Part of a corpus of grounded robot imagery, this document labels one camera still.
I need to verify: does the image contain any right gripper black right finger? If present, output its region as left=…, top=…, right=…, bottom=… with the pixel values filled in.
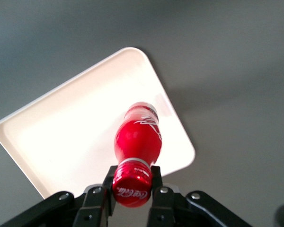
left=146, top=165, right=252, bottom=227

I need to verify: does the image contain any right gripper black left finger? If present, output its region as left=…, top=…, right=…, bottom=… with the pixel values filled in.
left=0, top=165, right=118, bottom=227

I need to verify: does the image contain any white plastic tray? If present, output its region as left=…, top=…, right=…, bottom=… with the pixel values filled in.
left=0, top=46, right=196, bottom=200

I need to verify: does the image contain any red coke bottle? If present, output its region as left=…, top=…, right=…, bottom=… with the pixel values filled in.
left=112, top=101, right=162, bottom=209

